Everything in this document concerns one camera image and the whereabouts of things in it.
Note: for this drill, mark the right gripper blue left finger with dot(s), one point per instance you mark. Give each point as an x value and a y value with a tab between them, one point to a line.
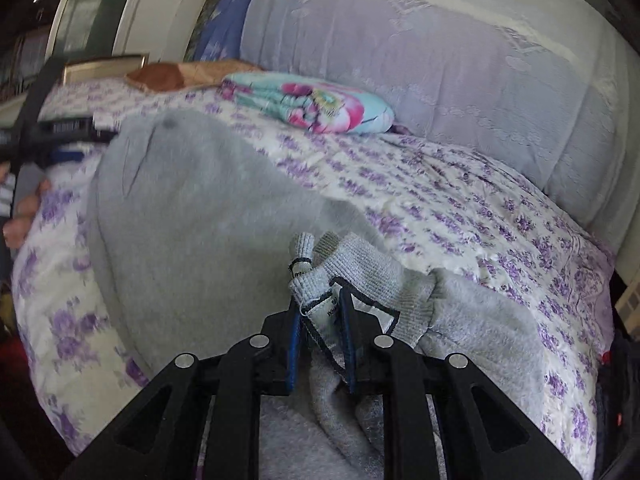
199	418

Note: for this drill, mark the blue patterned cloth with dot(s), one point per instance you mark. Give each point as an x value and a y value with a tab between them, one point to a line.
222	33

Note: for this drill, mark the large lavender lace pillow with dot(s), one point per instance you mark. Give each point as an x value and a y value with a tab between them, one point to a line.
549	87

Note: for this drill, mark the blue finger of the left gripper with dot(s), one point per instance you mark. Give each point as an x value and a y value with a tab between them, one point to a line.
61	157

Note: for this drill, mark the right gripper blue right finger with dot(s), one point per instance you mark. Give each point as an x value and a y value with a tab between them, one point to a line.
442	418

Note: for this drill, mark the grey fleece pants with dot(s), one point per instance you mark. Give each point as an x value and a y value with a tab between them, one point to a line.
195	238

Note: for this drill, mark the left hand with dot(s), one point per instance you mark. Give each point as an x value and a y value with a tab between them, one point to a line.
16	229

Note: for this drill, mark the folded colourful floral blanket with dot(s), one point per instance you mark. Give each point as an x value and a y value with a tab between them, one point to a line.
313	104

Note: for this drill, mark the orange brown pillow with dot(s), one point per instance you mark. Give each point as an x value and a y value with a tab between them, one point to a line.
165	77

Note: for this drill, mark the white wardrobe door frame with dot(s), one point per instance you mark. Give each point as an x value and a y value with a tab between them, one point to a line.
159	29

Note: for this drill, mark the wooden bed frame edge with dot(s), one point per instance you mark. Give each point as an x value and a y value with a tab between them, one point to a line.
115	66

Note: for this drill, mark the purple floral bedsheet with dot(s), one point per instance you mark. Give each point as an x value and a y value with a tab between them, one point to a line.
435	205

